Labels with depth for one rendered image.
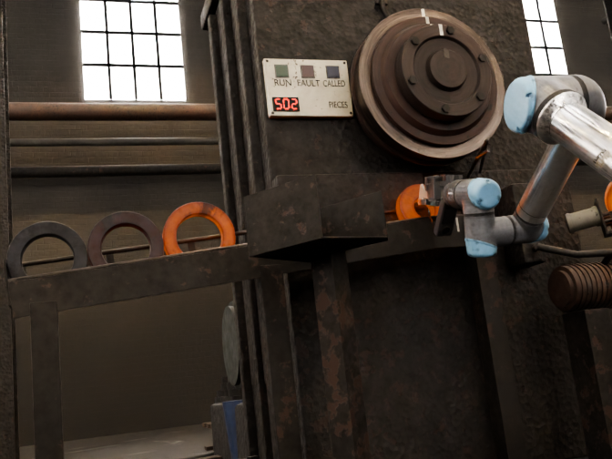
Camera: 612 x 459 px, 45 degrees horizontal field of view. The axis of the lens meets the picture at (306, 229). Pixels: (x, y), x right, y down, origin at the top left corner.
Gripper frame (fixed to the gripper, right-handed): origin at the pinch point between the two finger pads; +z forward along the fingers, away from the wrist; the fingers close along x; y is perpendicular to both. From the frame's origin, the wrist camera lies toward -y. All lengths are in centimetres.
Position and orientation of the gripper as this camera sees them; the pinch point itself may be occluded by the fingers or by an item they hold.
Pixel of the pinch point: (422, 202)
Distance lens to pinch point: 212.2
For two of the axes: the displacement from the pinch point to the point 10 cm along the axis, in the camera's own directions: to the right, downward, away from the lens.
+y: -0.4, -10.0, -0.4
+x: -9.5, 0.5, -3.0
